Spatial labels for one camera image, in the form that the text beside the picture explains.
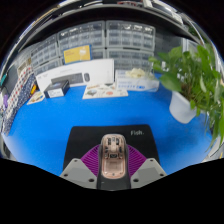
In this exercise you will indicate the long white keyboard box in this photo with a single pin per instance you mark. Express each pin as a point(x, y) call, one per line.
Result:
point(96, 70)

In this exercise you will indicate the green plant in white pot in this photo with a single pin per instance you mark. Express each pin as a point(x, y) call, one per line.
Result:
point(181, 106)

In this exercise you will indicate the black mouse pad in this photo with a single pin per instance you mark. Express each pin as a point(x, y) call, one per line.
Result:
point(86, 136)

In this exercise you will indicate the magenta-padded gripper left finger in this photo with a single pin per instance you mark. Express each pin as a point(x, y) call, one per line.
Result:
point(76, 171)

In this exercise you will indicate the red blue checkered cloth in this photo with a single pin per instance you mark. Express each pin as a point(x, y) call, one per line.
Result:
point(20, 86)

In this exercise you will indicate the white and blue tissue box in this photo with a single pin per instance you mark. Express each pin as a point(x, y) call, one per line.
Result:
point(133, 83)

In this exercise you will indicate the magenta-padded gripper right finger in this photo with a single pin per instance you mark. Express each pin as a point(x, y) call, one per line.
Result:
point(149, 171)

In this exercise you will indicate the transparent pink computer mouse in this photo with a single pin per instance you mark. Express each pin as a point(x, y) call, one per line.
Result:
point(113, 156)

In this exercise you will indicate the yellow flat box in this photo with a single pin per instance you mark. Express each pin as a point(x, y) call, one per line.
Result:
point(76, 54)

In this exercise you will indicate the small black box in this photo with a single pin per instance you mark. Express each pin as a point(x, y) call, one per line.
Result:
point(56, 88)

